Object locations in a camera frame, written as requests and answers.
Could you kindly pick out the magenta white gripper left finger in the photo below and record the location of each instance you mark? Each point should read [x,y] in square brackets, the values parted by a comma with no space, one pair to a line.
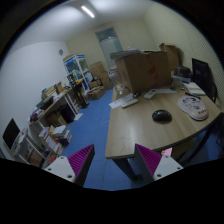
[75,167]

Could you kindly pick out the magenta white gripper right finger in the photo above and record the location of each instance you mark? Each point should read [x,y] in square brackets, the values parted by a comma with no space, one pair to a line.
[154,166]

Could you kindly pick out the black computer mouse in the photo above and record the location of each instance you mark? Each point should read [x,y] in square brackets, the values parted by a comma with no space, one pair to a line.
[161,116]

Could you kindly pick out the white patterned mouse pad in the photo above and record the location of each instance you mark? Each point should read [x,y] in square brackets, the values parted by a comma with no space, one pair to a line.
[194,107]

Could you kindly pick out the white shelf unit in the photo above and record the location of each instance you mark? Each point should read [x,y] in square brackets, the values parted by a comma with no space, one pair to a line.
[27,151]

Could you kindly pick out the wooden table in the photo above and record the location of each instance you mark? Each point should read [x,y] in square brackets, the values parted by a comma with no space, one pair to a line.
[134,125]

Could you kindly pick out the cluttered wooden desk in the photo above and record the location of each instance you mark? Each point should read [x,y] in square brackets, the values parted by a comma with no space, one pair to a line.
[40,114]

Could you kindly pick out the white remote control near box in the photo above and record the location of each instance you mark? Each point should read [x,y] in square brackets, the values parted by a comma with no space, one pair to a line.
[150,94]

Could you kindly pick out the black monitor at left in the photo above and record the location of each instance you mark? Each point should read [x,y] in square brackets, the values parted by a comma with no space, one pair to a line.
[10,134]

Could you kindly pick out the open notebook with pen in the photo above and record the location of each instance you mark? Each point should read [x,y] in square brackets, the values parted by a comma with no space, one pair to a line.
[193,88]

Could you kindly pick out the large cardboard box on table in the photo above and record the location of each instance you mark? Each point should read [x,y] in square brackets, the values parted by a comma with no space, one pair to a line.
[142,72]

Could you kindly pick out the glass display cabinet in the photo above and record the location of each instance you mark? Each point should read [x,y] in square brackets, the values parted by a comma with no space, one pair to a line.
[77,65]

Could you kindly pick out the stacked cardboard boxes by door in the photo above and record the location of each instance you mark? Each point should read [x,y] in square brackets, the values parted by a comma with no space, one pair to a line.
[98,71]

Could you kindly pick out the black monitor on table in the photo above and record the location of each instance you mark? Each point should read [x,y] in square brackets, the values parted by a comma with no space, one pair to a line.
[202,76]

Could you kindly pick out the tall cardboard box behind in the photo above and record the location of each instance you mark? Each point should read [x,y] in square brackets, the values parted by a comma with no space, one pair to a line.
[172,54]

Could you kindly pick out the door with window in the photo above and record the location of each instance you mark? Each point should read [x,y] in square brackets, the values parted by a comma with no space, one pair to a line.
[109,43]

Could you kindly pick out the ceiling light tube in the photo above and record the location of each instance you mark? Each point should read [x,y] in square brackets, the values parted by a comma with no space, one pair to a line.
[86,10]

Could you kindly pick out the round wall clock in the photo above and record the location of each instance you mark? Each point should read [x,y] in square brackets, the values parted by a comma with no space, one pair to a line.
[60,52]

